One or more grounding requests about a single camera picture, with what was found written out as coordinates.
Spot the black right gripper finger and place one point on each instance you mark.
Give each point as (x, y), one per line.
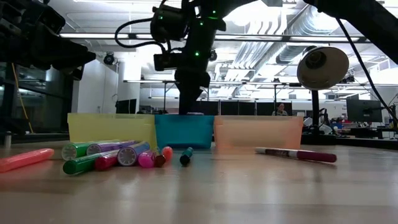
(189, 102)

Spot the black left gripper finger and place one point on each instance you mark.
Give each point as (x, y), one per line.
(62, 53)
(77, 74)

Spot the slim orange marker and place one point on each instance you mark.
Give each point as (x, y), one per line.
(168, 153)

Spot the blue marker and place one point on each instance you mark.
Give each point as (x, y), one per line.
(186, 159)

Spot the brown marker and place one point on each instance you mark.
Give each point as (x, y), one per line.
(160, 160)

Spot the pink marker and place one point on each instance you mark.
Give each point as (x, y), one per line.
(146, 159)

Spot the green Expo marker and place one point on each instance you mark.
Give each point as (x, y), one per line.
(77, 165)

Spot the fat neon orange marker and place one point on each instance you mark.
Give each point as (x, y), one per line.
(25, 158)

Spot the maroon Expo marker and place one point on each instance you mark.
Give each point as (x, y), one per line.
(311, 154)

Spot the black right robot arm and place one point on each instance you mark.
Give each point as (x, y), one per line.
(367, 18)

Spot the black ceiling spotlight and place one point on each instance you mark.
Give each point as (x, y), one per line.
(213, 55)
(109, 58)

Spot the teal blue plastic bin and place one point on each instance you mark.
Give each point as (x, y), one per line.
(183, 130)

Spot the ceiling light strip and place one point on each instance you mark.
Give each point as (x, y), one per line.
(93, 35)
(248, 37)
(323, 39)
(143, 36)

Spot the black partition panels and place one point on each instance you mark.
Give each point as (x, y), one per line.
(236, 108)

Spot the small black monitor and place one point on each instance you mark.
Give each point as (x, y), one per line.
(126, 106)

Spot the yellow pole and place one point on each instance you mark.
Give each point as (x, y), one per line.
(22, 99)

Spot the yellow plastic bin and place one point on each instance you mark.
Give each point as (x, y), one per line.
(109, 130)

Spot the orange plastic bin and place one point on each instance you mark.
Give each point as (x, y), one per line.
(258, 132)

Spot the person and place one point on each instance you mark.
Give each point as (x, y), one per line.
(280, 109)

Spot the black desk lamp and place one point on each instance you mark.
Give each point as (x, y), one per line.
(323, 67)

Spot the large black monitor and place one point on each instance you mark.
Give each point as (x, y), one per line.
(363, 110)

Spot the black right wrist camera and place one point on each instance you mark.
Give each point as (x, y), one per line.
(166, 62)

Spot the silver ventilation duct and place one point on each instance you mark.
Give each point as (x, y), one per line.
(295, 37)

